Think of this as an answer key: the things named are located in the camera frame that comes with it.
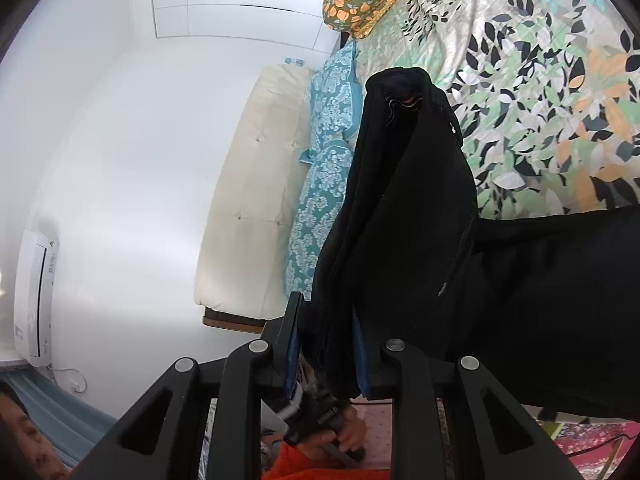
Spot black pants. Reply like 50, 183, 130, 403
299, 67, 639, 420

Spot person's left hand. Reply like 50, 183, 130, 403
296, 406, 368, 462

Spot lime green stool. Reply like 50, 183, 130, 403
540, 422, 564, 440

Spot pink dotted pajama leg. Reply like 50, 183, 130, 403
196, 393, 396, 480

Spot red patterned rug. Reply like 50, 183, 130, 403
535, 412, 639, 479

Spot person's head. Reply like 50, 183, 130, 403
0, 382, 68, 480

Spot cream padded headboard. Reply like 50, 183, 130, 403
194, 64, 314, 333

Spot teal damask pillow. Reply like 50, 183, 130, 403
284, 40, 363, 300

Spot floral leaf print bedspread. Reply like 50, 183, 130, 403
357, 0, 639, 220

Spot white wardrobe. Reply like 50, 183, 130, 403
130, 0, 341, 56

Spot white wall air conditioner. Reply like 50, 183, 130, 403
14, 230, 58, 367

